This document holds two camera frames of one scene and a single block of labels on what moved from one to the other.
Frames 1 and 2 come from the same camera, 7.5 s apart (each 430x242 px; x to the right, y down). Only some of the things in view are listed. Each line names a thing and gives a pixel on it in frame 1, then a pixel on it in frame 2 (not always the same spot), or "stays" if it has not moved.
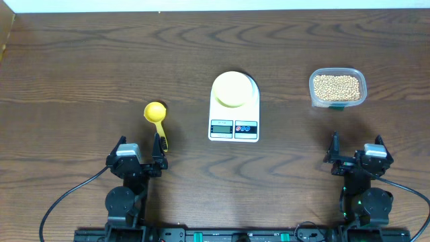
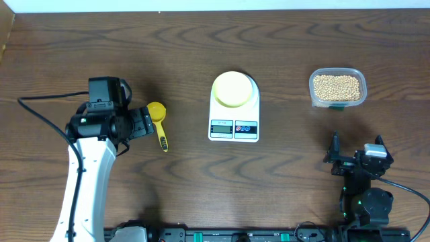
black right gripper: [332, 154] stays
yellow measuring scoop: [155, 112] stays
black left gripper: [161, 165] -> [144, 124]
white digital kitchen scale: [240, 124] stays
